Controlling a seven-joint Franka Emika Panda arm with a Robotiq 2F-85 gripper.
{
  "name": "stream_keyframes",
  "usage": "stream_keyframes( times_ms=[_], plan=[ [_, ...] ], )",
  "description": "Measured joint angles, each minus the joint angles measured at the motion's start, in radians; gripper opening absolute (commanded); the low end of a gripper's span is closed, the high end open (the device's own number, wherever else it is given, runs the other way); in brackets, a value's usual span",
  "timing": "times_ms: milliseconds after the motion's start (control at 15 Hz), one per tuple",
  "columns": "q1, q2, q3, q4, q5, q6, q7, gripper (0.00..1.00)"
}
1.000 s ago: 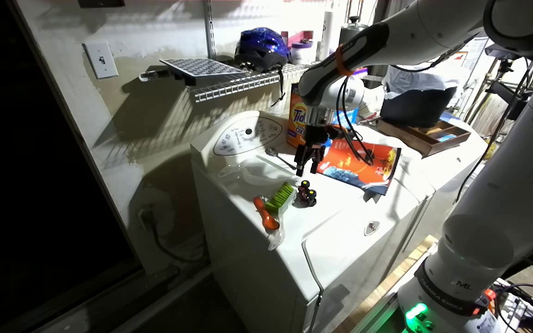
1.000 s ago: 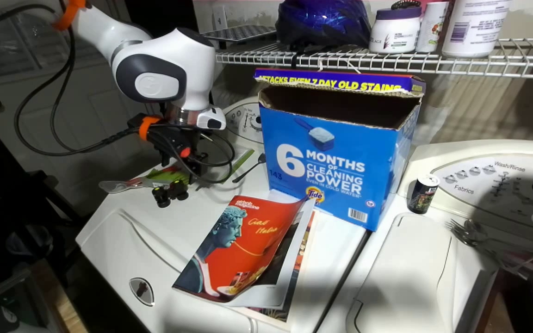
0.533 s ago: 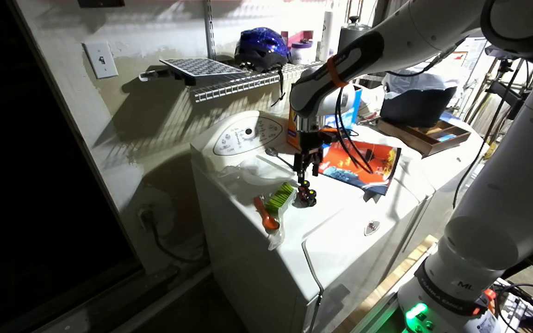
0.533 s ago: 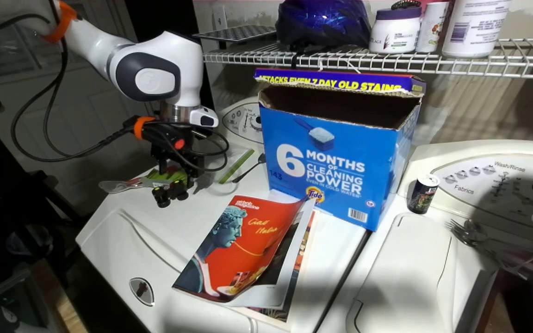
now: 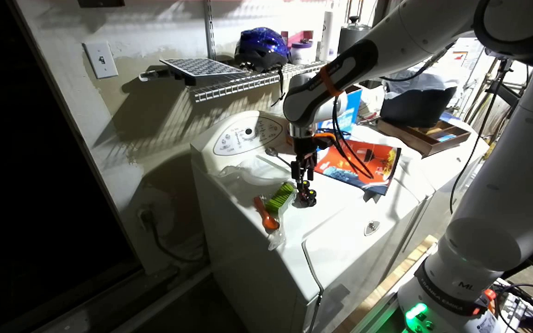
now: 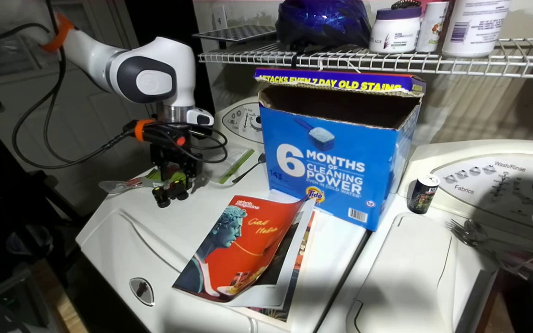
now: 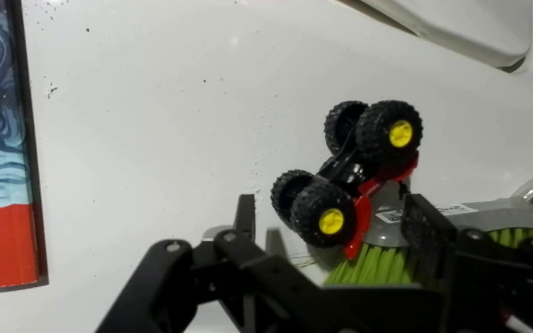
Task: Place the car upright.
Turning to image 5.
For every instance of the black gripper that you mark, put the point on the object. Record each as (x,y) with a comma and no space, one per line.
(306,158)

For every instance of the small dark toy car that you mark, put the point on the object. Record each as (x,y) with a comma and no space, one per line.
(306,200)

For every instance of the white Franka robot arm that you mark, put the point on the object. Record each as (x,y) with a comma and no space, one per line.
(500,204)

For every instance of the green block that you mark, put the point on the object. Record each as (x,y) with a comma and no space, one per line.
(280,196)

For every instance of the orange plastic tool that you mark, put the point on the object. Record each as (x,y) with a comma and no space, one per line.
(267,215)

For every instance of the clear plastic bag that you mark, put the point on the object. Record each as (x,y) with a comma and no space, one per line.
(248,178)

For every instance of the orange blue magazine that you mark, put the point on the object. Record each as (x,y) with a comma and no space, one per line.
(365,169)

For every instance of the white washing machine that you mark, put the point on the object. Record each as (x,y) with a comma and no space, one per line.
(341,241)

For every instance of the blue orange detergent box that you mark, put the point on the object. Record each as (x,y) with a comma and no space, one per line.
(352,104)

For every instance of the white cup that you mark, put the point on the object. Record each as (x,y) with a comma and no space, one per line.
(372,98)

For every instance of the brown wooden tray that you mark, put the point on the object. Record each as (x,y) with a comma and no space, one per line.
(426,139)

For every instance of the wooden plank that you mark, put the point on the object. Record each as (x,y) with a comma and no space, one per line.
(389,283)

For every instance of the grey black bag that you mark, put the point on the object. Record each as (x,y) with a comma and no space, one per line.
(417,102)

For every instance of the shiny blue helmet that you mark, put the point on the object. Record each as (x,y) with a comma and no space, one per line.
(261,48)

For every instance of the pink object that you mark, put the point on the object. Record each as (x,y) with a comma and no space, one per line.
(300,37)

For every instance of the white dryer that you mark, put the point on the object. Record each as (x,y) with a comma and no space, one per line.
(457,159)

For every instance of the grey grid panel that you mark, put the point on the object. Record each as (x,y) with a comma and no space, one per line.
(202,67)

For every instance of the black tripod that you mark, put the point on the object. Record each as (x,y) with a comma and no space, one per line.
(507,93)

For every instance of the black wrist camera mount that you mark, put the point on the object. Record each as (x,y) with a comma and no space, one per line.
(313,141)

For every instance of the white wall outlet plate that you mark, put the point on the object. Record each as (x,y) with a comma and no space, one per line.
(100,59)

